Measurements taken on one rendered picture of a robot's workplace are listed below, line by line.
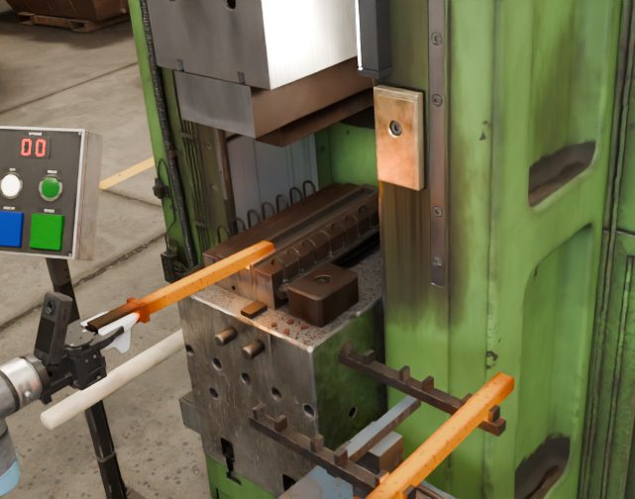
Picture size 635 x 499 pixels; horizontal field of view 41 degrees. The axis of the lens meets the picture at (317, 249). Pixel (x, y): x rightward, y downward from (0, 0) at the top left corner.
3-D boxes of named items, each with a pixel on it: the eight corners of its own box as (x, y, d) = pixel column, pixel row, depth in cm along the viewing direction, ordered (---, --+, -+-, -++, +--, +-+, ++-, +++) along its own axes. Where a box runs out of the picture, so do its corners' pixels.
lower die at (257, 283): (274, 309, 168) (270, 271, 164) (206, 280, 180) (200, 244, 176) (402, 227, 194) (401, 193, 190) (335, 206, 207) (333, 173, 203)
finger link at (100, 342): (114, 328, 148) (69, 349, 142) (112, 319, 147) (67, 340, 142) (130, 337, 145) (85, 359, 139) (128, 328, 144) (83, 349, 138)
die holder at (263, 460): (326, 528, 176) (309, 349, 155) (202, 452, 199) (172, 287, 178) (474, 390, 212) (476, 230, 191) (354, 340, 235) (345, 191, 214)
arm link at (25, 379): (-12, 361, 135) (15, 379, 130) (14, 349, 138) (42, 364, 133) (-1, 400, 139) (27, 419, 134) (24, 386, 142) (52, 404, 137)
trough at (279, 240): (253, 270, 167) (253, 264, 167) (234, 263, 170) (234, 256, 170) (384, 194, 194) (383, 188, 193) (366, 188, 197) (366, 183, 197)
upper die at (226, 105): (256, 139, 151) (250, 86, 146) (181, 119, 163) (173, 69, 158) (398, 74, 178) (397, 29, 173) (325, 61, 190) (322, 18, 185)
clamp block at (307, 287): (321, 329, 160) (319, 299, 157) (288, 315, 165) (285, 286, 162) (362, 301, 168) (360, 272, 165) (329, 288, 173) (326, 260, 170)
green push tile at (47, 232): (59, 250, 183) (62, 215, 183) (29, 248, 185) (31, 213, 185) (64, 251, 184) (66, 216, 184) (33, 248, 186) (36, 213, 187)
